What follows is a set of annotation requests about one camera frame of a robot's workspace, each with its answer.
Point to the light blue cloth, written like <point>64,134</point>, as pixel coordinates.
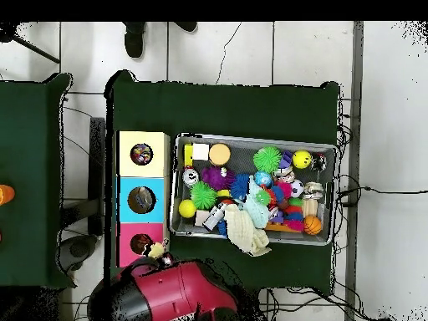
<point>257,210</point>

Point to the pale wooden cube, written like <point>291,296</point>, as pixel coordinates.
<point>200,151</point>

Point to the yellow plush animal toy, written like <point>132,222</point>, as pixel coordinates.
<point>156,250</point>

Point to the yellow tennis ball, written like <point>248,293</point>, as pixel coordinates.
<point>187,208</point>

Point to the cream waffle cloth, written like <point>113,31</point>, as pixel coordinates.
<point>245,230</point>

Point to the silver mesh bin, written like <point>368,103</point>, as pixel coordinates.
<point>244,150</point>

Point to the orange tiger plush toy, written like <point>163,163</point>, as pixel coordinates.
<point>138,242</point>

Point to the person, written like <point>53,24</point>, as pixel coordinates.
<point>133,43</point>

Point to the orange object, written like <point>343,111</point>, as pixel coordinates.
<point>5,194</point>

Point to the orange foam disc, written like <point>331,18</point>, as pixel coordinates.
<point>219,154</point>

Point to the yellow smiley ball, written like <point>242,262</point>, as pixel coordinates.
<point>302,159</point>

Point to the purple spiky monster toy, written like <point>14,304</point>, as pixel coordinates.
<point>215,179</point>

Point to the black tripod leg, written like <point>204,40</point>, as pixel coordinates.
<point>33,50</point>

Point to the green spiky rubber ball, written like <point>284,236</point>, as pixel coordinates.
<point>203,195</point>
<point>267,159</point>

